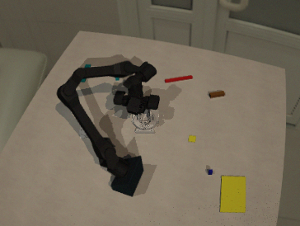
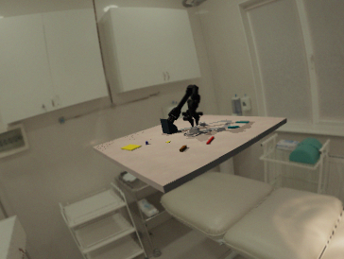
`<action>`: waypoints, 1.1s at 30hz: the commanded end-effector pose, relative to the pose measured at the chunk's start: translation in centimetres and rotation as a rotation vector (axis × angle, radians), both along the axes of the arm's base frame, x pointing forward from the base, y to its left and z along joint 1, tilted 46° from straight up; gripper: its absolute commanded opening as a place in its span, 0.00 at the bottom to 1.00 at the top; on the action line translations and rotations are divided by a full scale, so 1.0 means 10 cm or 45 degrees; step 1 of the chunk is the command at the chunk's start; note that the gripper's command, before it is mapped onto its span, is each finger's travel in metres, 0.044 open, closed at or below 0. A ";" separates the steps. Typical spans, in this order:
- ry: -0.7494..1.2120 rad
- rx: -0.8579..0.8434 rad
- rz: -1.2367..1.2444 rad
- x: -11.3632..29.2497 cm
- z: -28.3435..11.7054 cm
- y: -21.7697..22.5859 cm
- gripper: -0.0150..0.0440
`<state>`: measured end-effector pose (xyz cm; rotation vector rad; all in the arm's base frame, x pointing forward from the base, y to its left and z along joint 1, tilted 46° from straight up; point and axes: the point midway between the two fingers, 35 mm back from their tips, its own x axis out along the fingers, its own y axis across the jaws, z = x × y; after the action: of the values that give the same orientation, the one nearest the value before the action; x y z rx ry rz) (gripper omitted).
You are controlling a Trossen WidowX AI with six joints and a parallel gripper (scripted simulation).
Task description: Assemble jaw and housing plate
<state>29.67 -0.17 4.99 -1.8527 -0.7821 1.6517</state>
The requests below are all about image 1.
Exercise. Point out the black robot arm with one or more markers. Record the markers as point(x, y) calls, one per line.
point(103, 146)

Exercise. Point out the brown rectangular bar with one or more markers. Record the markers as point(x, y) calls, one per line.
point(216, 94)

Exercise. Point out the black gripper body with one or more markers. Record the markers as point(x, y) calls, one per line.
point(151, 101)

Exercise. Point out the small yellow block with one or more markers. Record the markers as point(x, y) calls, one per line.
point(192, 138)

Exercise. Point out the yellow flat rectangular plate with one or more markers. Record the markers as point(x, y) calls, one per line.
point(233, 194)

